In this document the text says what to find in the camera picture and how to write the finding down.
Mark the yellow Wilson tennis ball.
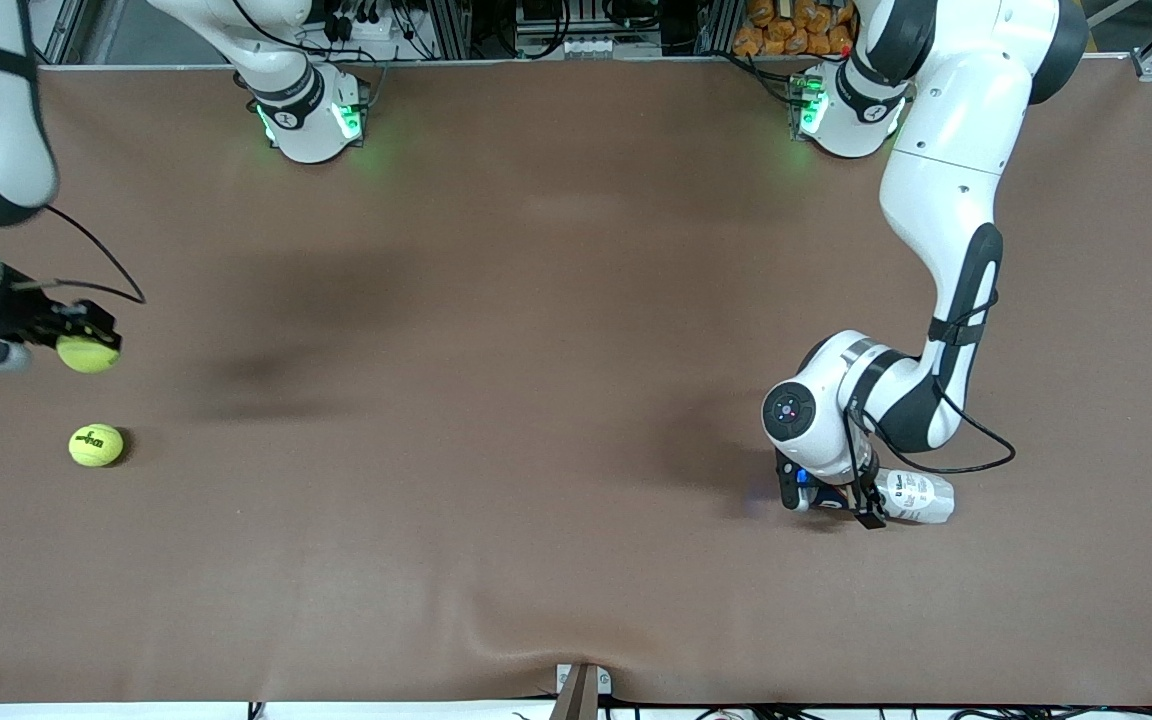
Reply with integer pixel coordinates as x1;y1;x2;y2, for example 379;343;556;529
55;335;123;375
68;423;126;468

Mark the white blue tennis ball can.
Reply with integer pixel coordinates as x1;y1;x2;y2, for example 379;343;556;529
804;467;956;525

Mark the brown table mat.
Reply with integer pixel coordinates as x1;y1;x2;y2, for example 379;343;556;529
0;55;1152;707

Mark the white power strip with plugs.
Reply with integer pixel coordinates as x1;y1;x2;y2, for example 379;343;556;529
321;0;392;43

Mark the pile of orange objects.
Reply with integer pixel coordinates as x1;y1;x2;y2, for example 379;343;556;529
733;0;859;58

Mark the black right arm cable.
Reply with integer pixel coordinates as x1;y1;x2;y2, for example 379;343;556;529
0;205;147;304

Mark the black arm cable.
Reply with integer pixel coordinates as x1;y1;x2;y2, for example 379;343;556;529
0;205;147;304
841;380;1017;526

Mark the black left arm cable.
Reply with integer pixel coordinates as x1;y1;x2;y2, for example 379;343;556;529
841;380;1017;526

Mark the grey table edge bracket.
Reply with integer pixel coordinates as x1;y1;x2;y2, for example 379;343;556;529
548;662;613;720

